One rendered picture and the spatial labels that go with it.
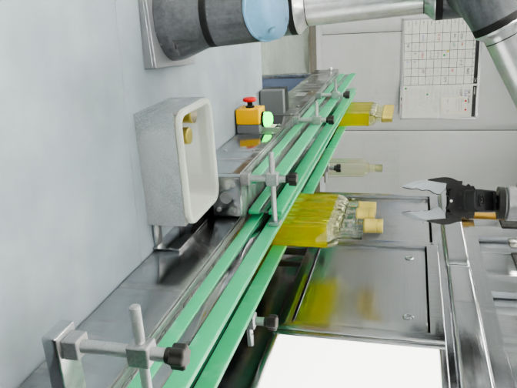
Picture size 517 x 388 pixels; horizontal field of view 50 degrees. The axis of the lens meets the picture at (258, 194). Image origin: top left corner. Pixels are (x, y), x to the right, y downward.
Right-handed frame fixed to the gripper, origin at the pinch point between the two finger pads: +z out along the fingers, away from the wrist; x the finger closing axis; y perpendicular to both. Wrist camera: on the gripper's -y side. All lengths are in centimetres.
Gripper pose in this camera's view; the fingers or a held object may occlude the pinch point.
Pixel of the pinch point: (408, 199)
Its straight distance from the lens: 128.6
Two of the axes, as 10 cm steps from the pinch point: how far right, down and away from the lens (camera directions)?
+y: 2.6, 0.6, 9.6
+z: -9.7, -0.3, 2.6
